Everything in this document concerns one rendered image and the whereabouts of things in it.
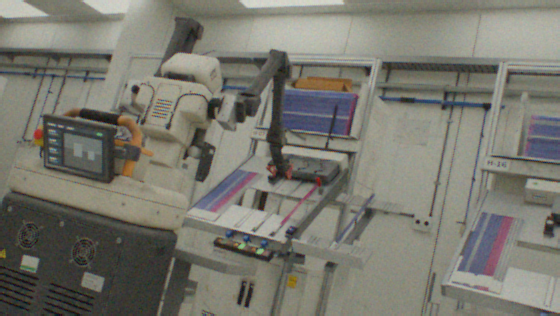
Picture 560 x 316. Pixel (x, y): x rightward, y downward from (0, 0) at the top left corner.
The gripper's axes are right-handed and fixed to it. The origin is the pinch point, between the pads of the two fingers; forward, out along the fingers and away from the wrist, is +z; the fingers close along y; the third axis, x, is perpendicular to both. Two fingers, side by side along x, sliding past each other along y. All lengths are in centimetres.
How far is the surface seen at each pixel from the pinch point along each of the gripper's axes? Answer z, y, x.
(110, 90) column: 38, 331, -141
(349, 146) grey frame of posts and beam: 4.0, -18.8, -42.6
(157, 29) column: -9, 298, -204
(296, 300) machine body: 54, -18, 33
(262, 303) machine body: 58, 2, 39
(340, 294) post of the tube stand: 31, -50, 39
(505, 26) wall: 7, -58, -254
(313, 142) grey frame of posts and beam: 4.3, 5.1, -42.1
